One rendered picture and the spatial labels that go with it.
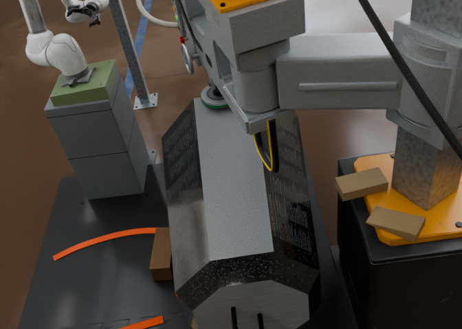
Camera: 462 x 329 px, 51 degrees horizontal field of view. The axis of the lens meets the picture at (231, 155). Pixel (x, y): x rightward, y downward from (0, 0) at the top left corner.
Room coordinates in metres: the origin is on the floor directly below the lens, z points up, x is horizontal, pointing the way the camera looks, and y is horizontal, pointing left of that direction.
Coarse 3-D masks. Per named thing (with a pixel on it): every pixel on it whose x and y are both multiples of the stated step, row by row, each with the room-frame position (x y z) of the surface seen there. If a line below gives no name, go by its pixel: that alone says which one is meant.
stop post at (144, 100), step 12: (120, 0) 3.59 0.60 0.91; (120, 12) 3.52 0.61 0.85; (120, 24) 3.53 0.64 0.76; (120, 36) 3.53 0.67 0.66; (132, 48) 3.52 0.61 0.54; (132, 60) 3.53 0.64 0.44; (132, 72) 3.53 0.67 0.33; (144, 84) 3.53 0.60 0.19; (144, 96) 3.52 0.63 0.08; (156, 96) 3.60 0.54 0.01; (144, 108) 3.47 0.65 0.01
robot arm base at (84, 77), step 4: (88, 68) 2.65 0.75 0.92; (92, 68) 2.70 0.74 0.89; (84, 72) 2.61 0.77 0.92; (88, 72) 2.63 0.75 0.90; (92, 72) 2.66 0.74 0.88; (64, 76) 2.61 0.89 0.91; (68, 76) 2.59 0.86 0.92; (72, 76) 2.58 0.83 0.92; (76, 76) 2.58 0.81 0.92; (80, 76) 2.58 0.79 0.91; (84, 76) 2.59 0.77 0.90; (88, 76) 2.60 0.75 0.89; (64, 80) 2.61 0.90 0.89; (68, 80) 2.59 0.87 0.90; (72, 80) 2.56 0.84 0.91; (76, 80) 2.57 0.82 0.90; (80, 80) 2.57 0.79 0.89; (84, 80) 2.56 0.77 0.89; (88, 80) 2.56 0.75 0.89; (60, 84) 2.58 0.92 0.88; (64, 84) 2.58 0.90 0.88; (68, 84) 2.57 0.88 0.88; (72, 84) 2.52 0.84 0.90
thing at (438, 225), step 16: (368, 160) 1.57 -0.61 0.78; (384, 160) 1.56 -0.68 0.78; (384, 192) 1.37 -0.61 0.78; (368, 208) 1.31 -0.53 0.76; (400, 208) 1.27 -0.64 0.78; (416, 208) 1.25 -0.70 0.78; (432, 208) 1.24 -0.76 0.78; (448, 208) 1.22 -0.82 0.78; (432, 224) 1.16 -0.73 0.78; (448, 224) 1.15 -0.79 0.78; (384, 240) 1.14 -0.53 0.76; (400, 240) 1.12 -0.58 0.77; (432, 240) 1.11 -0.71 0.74
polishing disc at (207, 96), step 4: (204, 88) 2.25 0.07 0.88; (208, 88) 2.25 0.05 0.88; (204, 92) 2.21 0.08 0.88; (208, 92) 2.21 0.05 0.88; (204, 96) 2.17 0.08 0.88; (208, 96) 2.17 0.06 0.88; (212, 96) 2.16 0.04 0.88; (216, 96) 2.15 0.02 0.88; (204, 100) 2.14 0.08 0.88; (208, 100) 2.13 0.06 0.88; (212, 100) 2.12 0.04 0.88; (216, 100) 2.12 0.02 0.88; (220, 100) 2.11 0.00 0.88; (224, 100) 2.10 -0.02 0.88; (212, 104) 2.10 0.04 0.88; (216, 104) 2.09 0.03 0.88; (220, 104) 2.08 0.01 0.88; (224, 104) 2.08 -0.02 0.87
